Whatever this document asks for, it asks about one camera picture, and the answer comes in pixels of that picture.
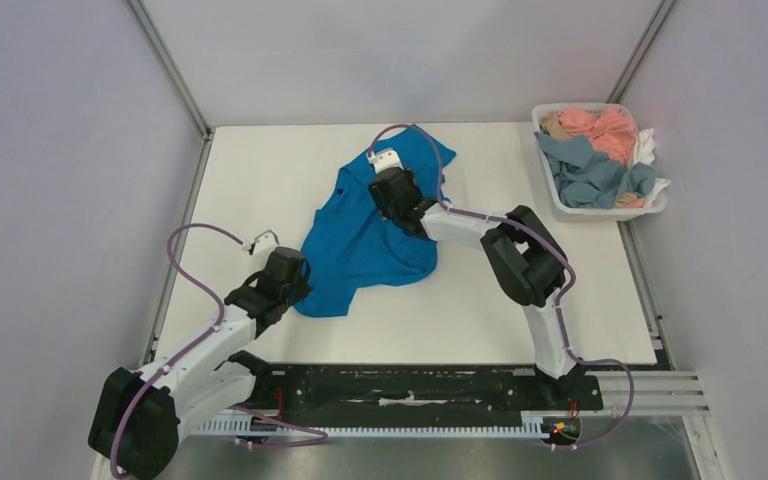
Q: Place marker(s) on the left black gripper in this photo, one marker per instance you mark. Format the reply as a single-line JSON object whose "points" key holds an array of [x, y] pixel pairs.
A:
{"points": [[301, 292]]}

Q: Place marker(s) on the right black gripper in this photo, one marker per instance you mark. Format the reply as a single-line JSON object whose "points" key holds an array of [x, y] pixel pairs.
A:
{"points": [[389, 192]]}

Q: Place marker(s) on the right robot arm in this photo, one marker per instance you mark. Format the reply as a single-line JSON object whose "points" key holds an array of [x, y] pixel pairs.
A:
{"points": [[528, 264]]}

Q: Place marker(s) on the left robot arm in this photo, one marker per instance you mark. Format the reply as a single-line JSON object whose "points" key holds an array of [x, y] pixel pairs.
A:
{"points": [[143, 416]]}

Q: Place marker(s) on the beige t shirt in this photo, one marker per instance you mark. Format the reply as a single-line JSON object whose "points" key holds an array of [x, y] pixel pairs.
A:
{"points": [[550, 125]]}

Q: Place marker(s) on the grey blue t shirt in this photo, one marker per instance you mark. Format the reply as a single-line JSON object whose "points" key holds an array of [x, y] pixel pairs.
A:
{"points": [[584, 178]]}

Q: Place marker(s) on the white laundry basket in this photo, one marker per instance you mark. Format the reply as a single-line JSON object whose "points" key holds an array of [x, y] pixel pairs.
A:
{"points": [[627, 206]]}

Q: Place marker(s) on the pink t shirt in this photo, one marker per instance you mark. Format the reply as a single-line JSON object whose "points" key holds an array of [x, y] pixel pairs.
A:
{"points": [[612, 132]]}

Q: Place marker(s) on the white t shirt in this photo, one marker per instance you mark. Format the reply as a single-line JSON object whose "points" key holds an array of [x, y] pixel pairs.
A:
{"points": [[642, 160]]}

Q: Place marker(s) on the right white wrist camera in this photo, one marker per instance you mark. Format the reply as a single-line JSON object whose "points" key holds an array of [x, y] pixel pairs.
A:
{"points": [[384, 160]]}

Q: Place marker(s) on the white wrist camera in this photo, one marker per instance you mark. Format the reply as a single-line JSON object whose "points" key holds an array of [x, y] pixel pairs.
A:
{"points": [[384, 160], [263, 243]]}

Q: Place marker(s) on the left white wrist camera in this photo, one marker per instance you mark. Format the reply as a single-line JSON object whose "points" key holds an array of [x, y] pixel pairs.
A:
{"points": [[263, 243]]}

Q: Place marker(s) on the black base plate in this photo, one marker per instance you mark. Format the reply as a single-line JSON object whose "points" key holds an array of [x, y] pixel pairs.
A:
{"points": [[416, 395]]}

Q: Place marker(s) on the white cable duct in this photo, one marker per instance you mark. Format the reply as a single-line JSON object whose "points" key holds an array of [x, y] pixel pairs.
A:
{"points": [[238, 424]]}

